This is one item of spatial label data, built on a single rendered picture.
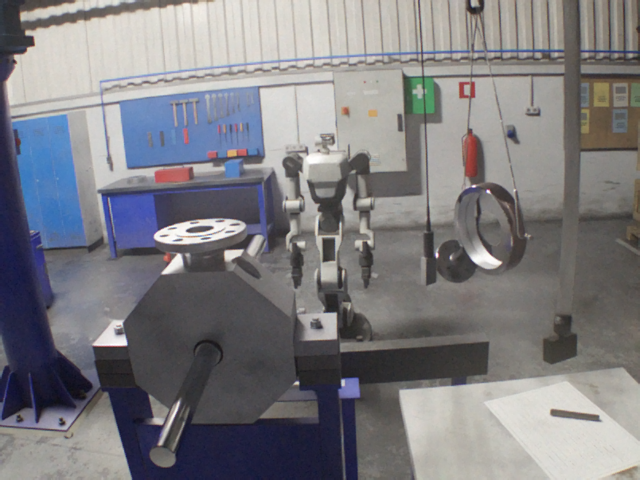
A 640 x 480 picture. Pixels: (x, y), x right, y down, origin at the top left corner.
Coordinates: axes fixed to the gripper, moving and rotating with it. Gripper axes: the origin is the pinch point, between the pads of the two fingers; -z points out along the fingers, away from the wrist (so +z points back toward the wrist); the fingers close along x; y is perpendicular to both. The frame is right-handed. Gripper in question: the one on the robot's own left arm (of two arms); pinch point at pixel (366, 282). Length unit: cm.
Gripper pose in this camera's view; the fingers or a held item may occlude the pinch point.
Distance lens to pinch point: 343.4
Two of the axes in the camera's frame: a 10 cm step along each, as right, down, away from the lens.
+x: -1.8, 0.7, -9.8
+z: -0.3, -10.0, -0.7
